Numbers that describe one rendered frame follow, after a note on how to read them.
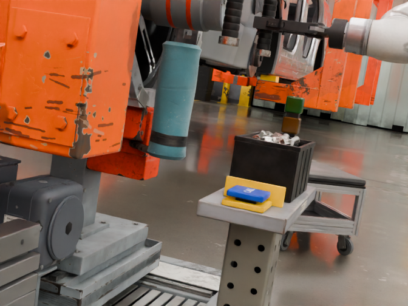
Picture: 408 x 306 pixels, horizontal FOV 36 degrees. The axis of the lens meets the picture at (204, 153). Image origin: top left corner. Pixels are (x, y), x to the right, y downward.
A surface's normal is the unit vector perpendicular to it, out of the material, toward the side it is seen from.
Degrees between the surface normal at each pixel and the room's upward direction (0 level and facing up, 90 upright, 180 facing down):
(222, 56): 97
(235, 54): 99
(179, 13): 124
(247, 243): 90
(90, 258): 90
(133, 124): 80
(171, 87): 90
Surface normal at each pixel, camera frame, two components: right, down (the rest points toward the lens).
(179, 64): 0.04, 0.09
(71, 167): -0.29, 0.08
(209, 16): -0.33, 0.61
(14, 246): 0.94, 0.18
